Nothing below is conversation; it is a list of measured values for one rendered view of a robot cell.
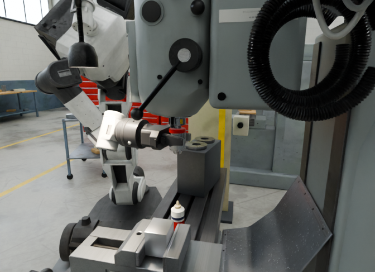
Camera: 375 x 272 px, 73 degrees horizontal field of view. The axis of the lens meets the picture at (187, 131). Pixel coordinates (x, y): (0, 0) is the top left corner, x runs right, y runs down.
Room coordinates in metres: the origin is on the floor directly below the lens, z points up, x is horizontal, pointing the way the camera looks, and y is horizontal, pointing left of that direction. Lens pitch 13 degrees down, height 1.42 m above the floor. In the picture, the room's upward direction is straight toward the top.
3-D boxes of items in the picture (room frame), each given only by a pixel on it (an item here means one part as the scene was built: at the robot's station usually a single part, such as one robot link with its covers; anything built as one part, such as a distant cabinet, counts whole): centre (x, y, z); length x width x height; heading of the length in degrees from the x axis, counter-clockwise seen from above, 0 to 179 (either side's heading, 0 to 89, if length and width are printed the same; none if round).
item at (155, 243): (0.52, 0.06, 1.05); 0.06 x 0.05 x 0.06; 168
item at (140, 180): (1.52, 0.39, 0.68); 0.21 x 0.20 x 0.13; 1
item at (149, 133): (0.72, 0.11, 1.24); 0.13 x 0.12 x 0.10; 157
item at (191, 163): (1.04, -0.06, 1.04); 0.22 x 0.12 x 0.20; 156
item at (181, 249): (0.53, 0.09, 0.99); 0.35 x 0.15 x 0.11; 78
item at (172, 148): (0.69, 0.03, 1.23); 0.05 x 0.05 x 0.05
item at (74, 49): (0.67, 0.27, 1.46); 0.07 x 0.07 x 0.06
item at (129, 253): (0.53, 0.12, 1.03); 0.12 x 0.06 x 0.04; 168
